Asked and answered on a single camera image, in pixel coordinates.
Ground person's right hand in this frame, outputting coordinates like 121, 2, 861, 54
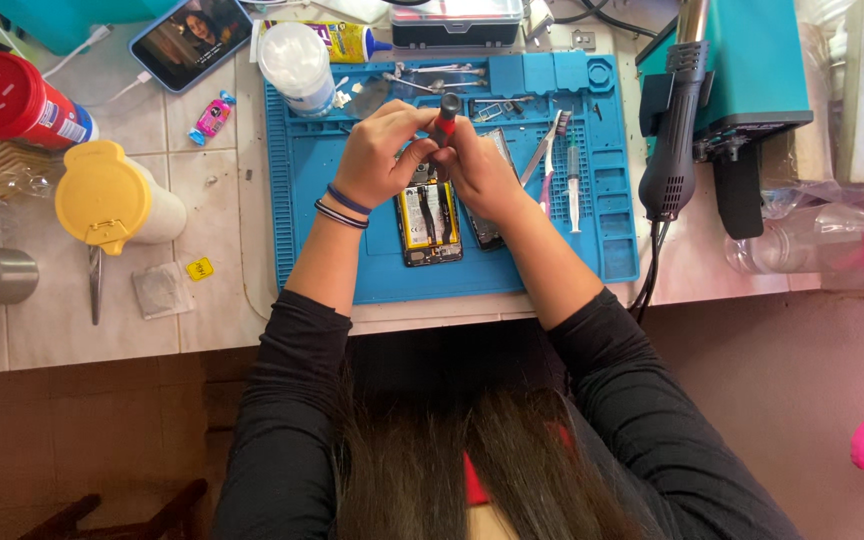
430, 116, 529, 228

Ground person's left hand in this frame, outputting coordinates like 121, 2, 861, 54
332, 99, 442, 214

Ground red and black screwdriver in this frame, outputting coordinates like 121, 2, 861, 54
430, 92, 464, 151

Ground smartphone with yellow battery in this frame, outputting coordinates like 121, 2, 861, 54
393, 159, 465, 269

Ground detached phone back cover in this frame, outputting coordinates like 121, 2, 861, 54
460, 126, 521, 253

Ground blue wrist band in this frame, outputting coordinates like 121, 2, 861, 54
325, 183, 374, 218

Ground silver flat tweezers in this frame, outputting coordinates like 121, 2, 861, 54
519, 111, 563, 189

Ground pink toothbrush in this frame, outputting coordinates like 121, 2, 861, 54
538, 109, 573, 219

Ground dark striped wrist band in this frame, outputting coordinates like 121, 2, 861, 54
313, 198, 371, 231

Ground silver curved tweezers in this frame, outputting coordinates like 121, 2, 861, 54
381, 71, 490, 96

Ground clear syringe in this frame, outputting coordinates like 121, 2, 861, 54
566, 126, 584, 236

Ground silver pointed tweezers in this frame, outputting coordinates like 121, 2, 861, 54
393, 60, 487, 78

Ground blue silicone repair mat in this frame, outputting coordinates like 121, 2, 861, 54
264, 50, 641, 306

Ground yellow glue tube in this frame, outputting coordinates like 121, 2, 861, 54
250, 19, 394, 66

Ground white plastic bottle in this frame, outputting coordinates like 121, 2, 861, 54
257, 21, 338, 120

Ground black case with clear lid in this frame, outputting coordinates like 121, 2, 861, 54
390, 0, 525, 51

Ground pink candy wrapper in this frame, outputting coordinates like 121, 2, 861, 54
187, 90, 238, 147

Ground black hot air gun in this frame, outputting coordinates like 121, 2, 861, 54
637, 40, 711, 224

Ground smartphone in blue case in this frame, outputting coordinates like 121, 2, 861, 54
128, 0, 255, 95

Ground white jug with yellow lid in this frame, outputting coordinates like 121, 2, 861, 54
54, 139, 189, 257

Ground teal soldering station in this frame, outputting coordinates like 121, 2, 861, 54
635, 0, 815, 242

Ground red hair clip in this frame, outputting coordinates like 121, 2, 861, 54
460, 422, 577, 509

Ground long metal tweezers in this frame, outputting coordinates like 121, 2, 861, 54
87, 245, 104, 327

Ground clear plastic spray bottle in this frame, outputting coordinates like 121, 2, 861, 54
723, 201, 864, 276

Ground teal plastic box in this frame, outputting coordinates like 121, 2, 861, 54
0, 0, 180, 58

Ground crumpled clear plastic wrapper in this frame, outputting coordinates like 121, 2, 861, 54
0, 163, 56, 201

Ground red canister with smiley lid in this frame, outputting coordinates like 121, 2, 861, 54
0, 51, 101, 152

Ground dark wooden chair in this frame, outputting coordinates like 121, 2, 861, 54
15, 477, 210, 540

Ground black power cable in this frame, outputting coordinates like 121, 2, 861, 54
626, 217, 674, 325

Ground white charging cable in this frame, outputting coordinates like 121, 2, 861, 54
40, 23, 154, 103

